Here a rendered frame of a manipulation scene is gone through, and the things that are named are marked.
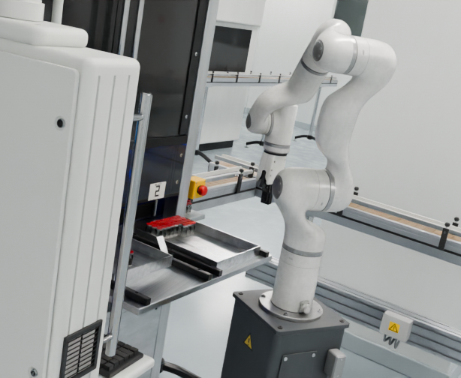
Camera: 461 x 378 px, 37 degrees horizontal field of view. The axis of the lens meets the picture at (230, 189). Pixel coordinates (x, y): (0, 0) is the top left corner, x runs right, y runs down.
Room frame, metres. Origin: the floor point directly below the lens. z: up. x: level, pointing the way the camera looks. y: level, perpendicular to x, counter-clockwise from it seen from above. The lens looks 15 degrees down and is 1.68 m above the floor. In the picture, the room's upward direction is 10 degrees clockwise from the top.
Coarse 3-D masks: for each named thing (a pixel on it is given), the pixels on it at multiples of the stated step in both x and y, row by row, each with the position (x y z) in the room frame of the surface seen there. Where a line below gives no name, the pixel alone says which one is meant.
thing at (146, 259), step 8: (136, 240) 2.06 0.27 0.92; (136, 248) 2.06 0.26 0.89; (144, 248) 2.04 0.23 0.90; (152, 248) 2.02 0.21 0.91; (136, 256) 2.00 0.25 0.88; (144, 256) 2.02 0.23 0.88; (152, 256) 2.02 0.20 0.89; (160, 256) 2.00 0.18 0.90; (168, 256) 1.97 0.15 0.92; (136, 264) 1.94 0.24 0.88; (144, 264) 1.87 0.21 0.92; (152, 264) 1.90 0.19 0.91; (160, 264) 1.94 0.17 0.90; (168, 264) 1.97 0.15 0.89; (112, 272) 1.77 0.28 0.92; (128, 272) 1.81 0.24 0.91; (136, 272) 1.84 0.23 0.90; (144, 272) 1.88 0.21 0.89
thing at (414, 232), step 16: (224, 160) 3.25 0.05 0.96; (240, 160) 3.28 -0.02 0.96; (208, 176) 3.27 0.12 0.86; (256, 192) 3.12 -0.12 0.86; (352, 208) 2.87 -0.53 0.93; (368, 208) 2.92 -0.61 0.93; (384, 208) 2.82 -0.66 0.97; (352, 224) 2.86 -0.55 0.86; (368, 224) 2.82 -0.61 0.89; (384, 224) 2.79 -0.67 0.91; (400, 224) 2.75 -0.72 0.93; (416, 224) 2.80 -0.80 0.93; (432, 224) 2.71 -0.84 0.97; (448, 224) 2.64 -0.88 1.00; (384, 240) 2.78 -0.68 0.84; (400, 240) 2.74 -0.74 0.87; (416, 240) 2.71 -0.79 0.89; (432, 240) 2.68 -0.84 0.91; (448, 240) 2.64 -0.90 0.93; (448, 256) 2.64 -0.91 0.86
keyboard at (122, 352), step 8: (104, 344) 1.53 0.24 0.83; (120, 344) 1.54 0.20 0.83; (104, 352) 1.49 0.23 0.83; (120, 352) 1.50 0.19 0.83; (128, 352) 1.51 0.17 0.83; (136, 352) 1.53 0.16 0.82; (104, 360) 1.46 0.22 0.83; (112, 360) 1.46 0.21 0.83; (120, 360) 1.47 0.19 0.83; (128, 360) 1.49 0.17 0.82; (136, 360) 1.51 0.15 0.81; (104, 368) 1.43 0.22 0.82; (112, 368) 1.44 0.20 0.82; (120, 368) 1.45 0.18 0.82; (104, 376) 1.42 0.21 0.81; (112, 376) 1.42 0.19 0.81
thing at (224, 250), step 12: (204, 228) 2.34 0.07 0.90; (156, 240) 2.12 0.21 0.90; (168, 240) 2.20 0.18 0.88; (180, 240) 2.22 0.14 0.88; (192, 240) 2.25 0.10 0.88; (204, 240) 2.27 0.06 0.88; (216, 240) 2.29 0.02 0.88; (228, 240) 2.28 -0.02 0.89; (240, 240) 2.26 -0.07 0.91; (180, 252) 2.07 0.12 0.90; (192, 252) 2.05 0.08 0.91; (204, 252) 2.15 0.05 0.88; (216, 252) 2.17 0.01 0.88; (228, 252) 2.19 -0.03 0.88; (240, 252) 2.21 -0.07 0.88; (252, 252) 2.18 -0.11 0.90; (216, 264) 2.00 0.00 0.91; (228, 264) 2.05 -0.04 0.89
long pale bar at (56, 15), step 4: (56, 0) 1.75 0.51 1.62; (60, 0) 1.76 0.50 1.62; (56, 4) 1.75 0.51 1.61; (60, 4) 1.76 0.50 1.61; (56, 8) 1.75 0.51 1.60; (60, 8) 1.76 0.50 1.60; (52, 12) 1.76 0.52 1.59; (56, 12) 1.75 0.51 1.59; (60, 12) 1.76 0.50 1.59; (52, 16) 1.76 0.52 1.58; (56, 16) 1.75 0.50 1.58; (60, 16) 1.76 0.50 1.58; (52, 20) 1.76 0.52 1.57; (56, 20) 1.75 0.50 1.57; (60, 20) 1.76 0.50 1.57; (60, 24) 1.76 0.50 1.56
